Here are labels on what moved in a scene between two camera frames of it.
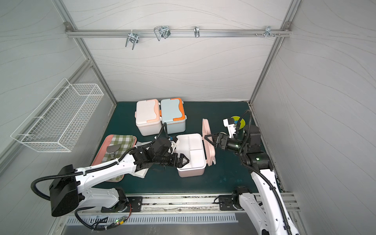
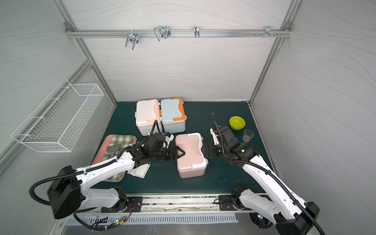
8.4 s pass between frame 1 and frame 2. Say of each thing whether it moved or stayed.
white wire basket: stayed
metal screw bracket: stayed
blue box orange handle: stayed
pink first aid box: moved
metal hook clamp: stayed
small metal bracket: stayed
